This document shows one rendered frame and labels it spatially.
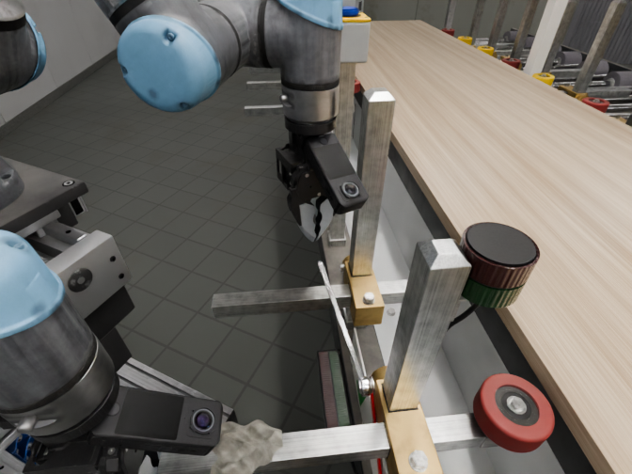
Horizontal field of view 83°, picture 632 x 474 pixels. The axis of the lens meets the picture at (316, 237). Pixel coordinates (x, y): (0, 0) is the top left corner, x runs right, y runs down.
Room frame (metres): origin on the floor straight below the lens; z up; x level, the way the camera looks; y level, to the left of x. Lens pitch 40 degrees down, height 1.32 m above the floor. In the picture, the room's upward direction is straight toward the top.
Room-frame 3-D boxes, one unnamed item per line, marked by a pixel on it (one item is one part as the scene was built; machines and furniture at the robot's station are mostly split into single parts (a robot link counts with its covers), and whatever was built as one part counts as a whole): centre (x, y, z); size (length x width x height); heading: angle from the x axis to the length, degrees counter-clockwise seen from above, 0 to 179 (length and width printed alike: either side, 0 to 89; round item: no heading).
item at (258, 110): (1.42, 0.06, 0.80); 0.43 x 0.03 x 0.04; 96
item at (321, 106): (0.48, 0.01, 1.16); 0.08 x 0.08 x 0.05
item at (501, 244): (0.22, -0.15, 1.02); 0.06 x 0.06 x 0.22; 6
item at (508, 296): (0.22, -0.15, 1.09); 0.06 x 0.06 x 0.02
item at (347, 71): (0.73, -0.05, 0.92); 0.05 x 0.04 x 0.45; 6
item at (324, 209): (0.49, 0.00, 0.97); 0.06 x 0.03 x 0.09; 27
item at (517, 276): (0.22, -0.15, 1.11); 0.06 x 0.06 x 0.02
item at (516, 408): (0.19, -0.23, 0.85); 0.08 x 0.08 x 0.11
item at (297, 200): (0.45, 0.02, 1.01); 0.05 x 0.02 x 0.09; 117
